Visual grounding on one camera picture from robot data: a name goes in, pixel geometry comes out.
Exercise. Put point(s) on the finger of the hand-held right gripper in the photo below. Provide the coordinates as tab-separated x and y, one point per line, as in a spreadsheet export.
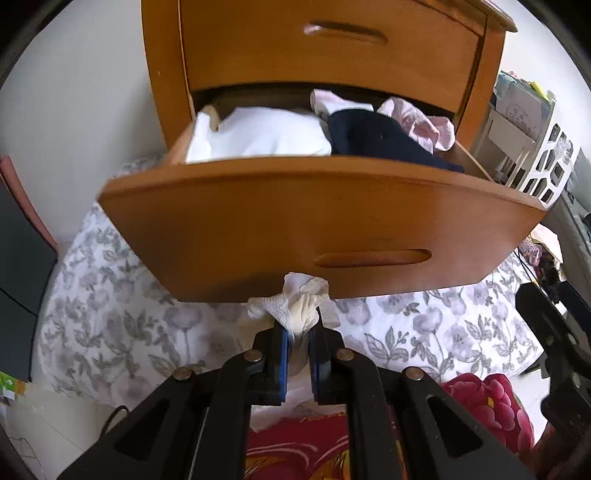
563	350

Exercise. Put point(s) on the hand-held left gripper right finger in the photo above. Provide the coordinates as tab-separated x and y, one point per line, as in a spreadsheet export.
315	369

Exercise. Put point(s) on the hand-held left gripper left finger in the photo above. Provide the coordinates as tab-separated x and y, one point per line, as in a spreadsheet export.
281	364

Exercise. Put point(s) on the white mesh underwear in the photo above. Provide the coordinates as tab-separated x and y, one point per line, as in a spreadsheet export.
300	304

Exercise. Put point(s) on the wooden drawer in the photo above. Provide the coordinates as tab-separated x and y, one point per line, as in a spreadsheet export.
277	60
231	230

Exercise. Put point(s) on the white garment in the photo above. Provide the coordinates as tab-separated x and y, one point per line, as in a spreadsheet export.
258	134

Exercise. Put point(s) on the navy underwear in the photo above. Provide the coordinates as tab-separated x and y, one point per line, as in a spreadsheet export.
369	138

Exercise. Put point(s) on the pink garment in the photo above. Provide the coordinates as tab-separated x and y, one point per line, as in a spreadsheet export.
415	122

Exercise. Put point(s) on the closed wooden drawer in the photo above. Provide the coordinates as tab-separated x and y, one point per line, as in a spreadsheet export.
277	60

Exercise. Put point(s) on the black cloth bundle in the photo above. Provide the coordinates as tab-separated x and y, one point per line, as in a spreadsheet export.
551	274

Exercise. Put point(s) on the red floral blanket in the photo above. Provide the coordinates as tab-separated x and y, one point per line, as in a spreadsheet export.
480	406

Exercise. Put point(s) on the colourful packet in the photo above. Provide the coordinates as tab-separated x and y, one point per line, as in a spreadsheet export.
530	253

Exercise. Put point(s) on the grey floral bed sheet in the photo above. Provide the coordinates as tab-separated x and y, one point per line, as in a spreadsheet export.
115	300

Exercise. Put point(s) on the cream small shelf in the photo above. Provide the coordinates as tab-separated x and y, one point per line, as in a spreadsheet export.
503	138

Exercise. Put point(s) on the yellow item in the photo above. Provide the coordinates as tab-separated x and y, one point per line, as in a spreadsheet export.
541	88

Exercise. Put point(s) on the green yellow packet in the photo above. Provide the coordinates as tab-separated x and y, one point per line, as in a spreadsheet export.
11	385

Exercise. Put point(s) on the light blue plastic bag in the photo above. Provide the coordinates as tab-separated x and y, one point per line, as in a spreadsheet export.
505	85

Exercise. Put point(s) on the dark cabinet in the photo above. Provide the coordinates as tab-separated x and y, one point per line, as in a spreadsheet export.
18	277

